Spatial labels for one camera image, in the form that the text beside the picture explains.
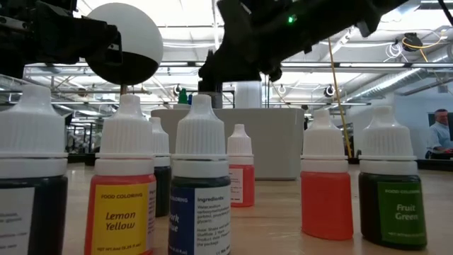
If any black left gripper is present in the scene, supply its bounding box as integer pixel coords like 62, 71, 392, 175
21, 0, 123, 77

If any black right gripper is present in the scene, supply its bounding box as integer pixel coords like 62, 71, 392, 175
197, 0, 309, 109

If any small red food coloring bottle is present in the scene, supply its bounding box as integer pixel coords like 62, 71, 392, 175
226, 123, 256, 208

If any fruit green food coloring bottle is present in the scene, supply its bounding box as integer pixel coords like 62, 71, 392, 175
357, 105, 428, 251

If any dark blue food coloring bottle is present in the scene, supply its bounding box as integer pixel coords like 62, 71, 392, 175
168, 93, 232, 255

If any dark red food coloring bottle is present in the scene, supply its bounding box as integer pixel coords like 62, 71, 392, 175
148, 116, 173, 217

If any small dark food coloring bottle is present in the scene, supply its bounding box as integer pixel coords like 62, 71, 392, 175
0, 84, 69, 255

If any lemon yellow food coloring bottle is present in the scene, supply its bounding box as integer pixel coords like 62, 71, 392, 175
84, 93, 157, 255

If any orange-red food coloring bottle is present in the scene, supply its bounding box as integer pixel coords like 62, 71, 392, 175
299, 108, 355, 242

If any white globe lamp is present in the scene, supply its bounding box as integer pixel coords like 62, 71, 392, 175
84, 2, 164, 96

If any grey plastic bin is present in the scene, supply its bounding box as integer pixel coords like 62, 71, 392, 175
151, 108, 306, 181

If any person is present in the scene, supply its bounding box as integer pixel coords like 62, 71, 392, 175
425, 108, 453, 159

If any yellow hanging rope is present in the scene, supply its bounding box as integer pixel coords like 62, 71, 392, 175
327, 37, 354, 159

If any ceiling reel with yellow cord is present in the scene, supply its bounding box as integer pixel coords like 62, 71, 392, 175
401, 31, 443, 63

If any black aluminium frame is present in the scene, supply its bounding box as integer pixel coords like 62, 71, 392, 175
67, 152, 453, 171

